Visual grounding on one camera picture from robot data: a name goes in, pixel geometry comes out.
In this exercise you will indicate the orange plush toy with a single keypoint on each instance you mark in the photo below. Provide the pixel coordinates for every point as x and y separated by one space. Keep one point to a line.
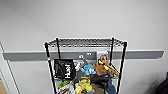
100 69

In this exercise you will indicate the black bag with white print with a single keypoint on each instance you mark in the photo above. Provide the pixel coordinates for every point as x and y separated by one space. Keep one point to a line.
64 69

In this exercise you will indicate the white printed box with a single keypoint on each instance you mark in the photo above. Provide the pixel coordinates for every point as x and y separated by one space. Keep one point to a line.
66 88

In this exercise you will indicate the blue and white cap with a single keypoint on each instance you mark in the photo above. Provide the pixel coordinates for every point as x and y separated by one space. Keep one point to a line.
111 88

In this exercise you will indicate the blue plush toy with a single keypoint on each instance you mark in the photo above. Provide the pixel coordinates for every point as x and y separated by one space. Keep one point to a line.
88 69

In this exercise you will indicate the yellow plush toy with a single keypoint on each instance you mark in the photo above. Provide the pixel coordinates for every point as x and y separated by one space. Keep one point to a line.
83 86

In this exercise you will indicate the brown plush toy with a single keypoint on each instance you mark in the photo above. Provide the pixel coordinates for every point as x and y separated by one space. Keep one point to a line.
114 71

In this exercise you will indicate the doll picture box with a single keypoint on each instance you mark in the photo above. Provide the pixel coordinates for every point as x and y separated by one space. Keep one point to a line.
103 56

